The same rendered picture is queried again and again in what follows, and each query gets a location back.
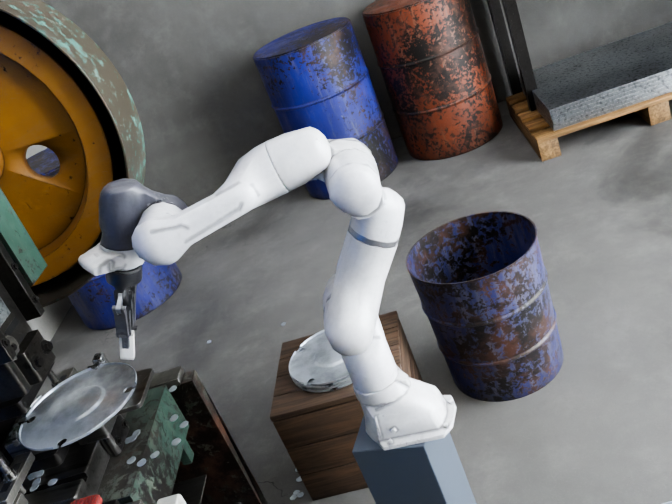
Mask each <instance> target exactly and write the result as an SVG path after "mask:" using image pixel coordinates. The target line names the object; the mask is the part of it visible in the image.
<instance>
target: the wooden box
mask: <svg viewBox="0 0 672 504"><path fill-rule="evenodd" d="M379 319H380V322H381V325H382V328H383V331H384V335H385V339H386V341H387V344H388V346H389V349H390V351H391V354H392V356H393V359H394V361H395V364H396V365H397V366H398V367H399V368H400V369H401V370H402V371H403V372H404V373H406V374H407V375H408V377H409V378H412V379H415V380H420V381H421V382H423V380H422V377H421V375H420V372H419V369H418V368H417V364H416V362H415V359H414V356H413V354H412V351H411V349H410V346H409V343H408V341H407V338H406V336H405V333H404V330H403V328H402V325H401V323H400V320H399V317H398V313H397V311H393V312H389V313H386V314H382V315H379ZM313 335H314V334H312V335H309V336H305V337H302V338H298V339H295V340H291V341H288V342H284V343H282V347H281V353H280V360H279V365H278V371H277V378H276V383H275V389H274V395H273V401H272V407H271V413H270V419H271V421H272V422H273V424H274V426H275V428H276V430H277V432H278V434H279V436H280V438H281V440H282V442H283V443H284V445H285V447H286V449H287V451H288V453H289V455H290V457H291V459H292V461H293V463H294V465H295V467H296V469H297V471H298V473H299V475H301V479H302V481H303V483H304V485H305V486H306V488H307V490H308V492H309V494H310V496H311V498H312V500H313V501H314V500H318V499H322V498H327V497H331V496H335V495H339V494H343V493H347V492H351V491H356V490H360V489H364V488H368V485H367V483H366V481H365V479H364V477H363V475H362V472H361V470H360V468H359V466H358V464H357V462H356V459H355V457H354V455H353V453H352V450H353V447H354V444H355V441H356V438H357V435H358V431H359V428H360V425H361V422H362V419H363V416H364V413H363V410H362V407H361V404H360V402H359V401H358V400H357V398H356V395H355V392H354V390H353V383H352V384H350V385H348V386H345V387H343V388H340V389H337V390H336V388H337V387H335V388H332V389H334V390H333V391H329V392H321V393H314V392H308V391H304V390H302V389H300V388H299V387H297V386H296V385H295V383H294V382H293V380H292V378H291V376H290V373H289V361H290V359H291V357H292V355H293V353H294V352H295V351H298V350H299V348H300V345H301V344H302V343H303V342H304V341H305V340H307V339H308V338H310V337H311V336H313Z"/></svg>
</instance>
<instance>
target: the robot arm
mask: <svg viewBox="0 0 672 504"><path fill-rule="evenodd" d="M318 179H319V180H321V181H323V182H325V184H326V187H327V190H328V193H329V198H330V200H331V201H332V202H333V203H334V205H335V206H336V207H337V208H339V209H340V210H341V211H343V212H344V213H347V214H349V215H351V220H350V224H349V228H348V231H347V234H346V237H345V241H344V244H343V247H342V251H341V254H340V257H339V260H338V264H337V269H336V274H334V275H332V277H331V278H330V279H329V280H328V282H327V285H326V288H325V291H324V294H323V312H324V314H323V315H324V330H325V335H326V337H327V339H328V341H329V343H330V345H331V347H332V349H333V350H335V351H336V352H338V353H339V354H341V357H342V359H343V362H344V364H345V366H346V369H347V371H348V373H349V375H350V378H351V380H352V382H353V390H354V392H355V395H356V398H357V400H358V401H359V402H360V404H361V407H362V410H363V413H364V416H365V425H366V432H367V434H368V435H369V436H370V437H371V439H372V440H373V441H375V442H377V443H378V444H379V445H380V446H381V447H382V449H383V450H389V449H394V448H399V447H403V446H408V445H413V444H418V443H422V442H427V441H432V440H437V439H442V438H444V437H445V436H446V435H447V434H448V433H449V431H450V430H451V429H452V428H453V425H454V419H455V414H456V405H455V403H454V400H453V398H452V396H451V395H441V393H440V391H439V390H438V389H437V388H436V386H434V385H431V384H428V383H425V382H421V381H420V380H415V379H412V378H409V377H408V375H407V374H406V373H404V372H403V371H402V370H401V369H400V368H399V367H398V366H397V365H396V364H395V361H394V359H393V356H392V354H391V351H390V349H389V346H388V344H387V341H386V339H385V335H384V331H383V328H382V325H381V322H380V319H379V316H378V313H379V308H380V303H381V298H382V293H383V289H384V284H385V280H386V277H387V274H388V271H389V268H390V266H391V263H392V260H393V257H394V254H395V251H396V248H397V246H398V241H399V237H400V233H401V229H402V225H403V217H404V210H405V204H404V200H403V198H402V197H401V196H400V195H399V194H398V193H396V192H395V191H393V190H392V189H390V188H386V187H381V182H380V178H379V172H378V169H377V164H376V162H375V159H374V157H373V156H372V154H371V151H370V150H369V149H368V148H367V147H366V146H365V145H364V144H363V143H361V142H360V141H359V140H357V139H354V138H345V139H326V137H325V136H324V135H323V134H322V133H321V132H320V131H319V130H317V129H315V128H312V127H306V128H303V129H299V130H295V131H292V132H288V133H284V134H282V135H279V136H277V137H275V138H272V139H270V140H268V141H266V142H264V143H262V144H260V145H258V146H256V147H255V148H253V149H252V150H250V151H249V152H248V153H246V154H245V155H244V156H242V157H241V158H240V159H238V161H237V163H236V164H235V166H234V168H233V170H232V171H231V173H230V175H229V176H228V178H227V180H226V181H225V182H224V184H223V185H222V186H221V187H220V188H219V189H218V190H217V191H216V192H215V193H214V194H213V195H211V196H209V197H207V198H205V199H203V200H201V201H199V202H197V203H195V204H194V205H192V206H190V207H187V205H186V204H185V202H183V201H182V200H181V199H180V198H178V197H176V196H174V195H167V194H163V193H159V192H156V191H153V190H150V189H149V188H147V187H145V186H144V185H142V184H141V183H140V182H138V181H137V180H136V179H125V178H122V179H119V180H115V181H112V182H109V183H108V184H107V185H105V186H104V187H103V189H102V191H101V192H100V197H99V225H100V228H101V232H102V235H101V241H100V243H99V244H97V245H96V246H95V247H93V248H92V249H90V250H88V251H87V252H85V253H84V254H82V255H81V256H79V259H78V262H79V264H80V266H81V267H82V268H83V269H85V270H86V271H88V272H89V273H91V274H93V275H94V276H98V275H102V274H105V275H106V281H107V283H108V284H110V285H112V286H113V287H115V288H116V290H114V292H113V296H114V299H115V305H113V306H112V311H113V314H114V320H115V327H116V335H117V338H119V342H120V359H125V360H134V358H135V339H134V330H137V326H134V323H135V322H136V288H137V284H138V283H140V282H141V280H142V264H143V263H144V261H146V262H148V263H150V264H152V265H154V266H157V265H171V264H172V263H174V262H176V261H177V260H178V259H179V258H180V257H181V256H182V255H183V254H184V252H185V251H186V250H187V249H188V248H189V247H190V246H191V245H192V244H194V243H195V242H197V241H199V240H200V239H202V238H204V237H206V236H207V235H209V234H211V233H213V232H214V231H216V230H218V229H219V228H221V227H223V226H225V225H226V224H228V223H230V222H231V221H233V220H235V219H237V218H238V217H240V216H242V215H244V214H245V213H247V212H249V211H250V210H252V209H254V208H256V207H258V206H261V205H263V204H265V203H267V202H269V201H272V200H274V199H276V198H278V197H280V196H282V195H284V194H286V193H289V192H290V191H292V190H294V189H296V188H298V187H300V186H302V185H304V184H306V183H307V182H308V181H312V180H318Z"/></svg>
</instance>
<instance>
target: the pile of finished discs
mask: <svg viewBox="0 0 672 504"><path fill-rule="evenodd" d="M289 373H290V376H291V378H292V380H293V382H294V383H295V385H296V386H297V387H299V388H300V389H302V390H304V391H308V392H314V393H321V392H329V391H333V390H334V389H332V388H335V387H337V388H336V390H337V389H340V388H343V387H345V386H348V385H350V384H352V383H353V382H352V380H351V378H350V375H349V373H348V371H347V369H346V366H345V364H344V362H343V359H342V357H341V354H339V353H338V352H336V351H335V350H333V349H332V347H331V345H330V343H329V341H328V339H327V337H326V335H325V330H322V331H320V332H318V333H316V334H314V335H313V336H311V337H310V338H308V339H307V340H305V341H304V342H303V343H302V344H301V345H300V348H299V350H298V351H295V352H294V353H293V355H292V357H291V359H290V361H289Z"/></svg>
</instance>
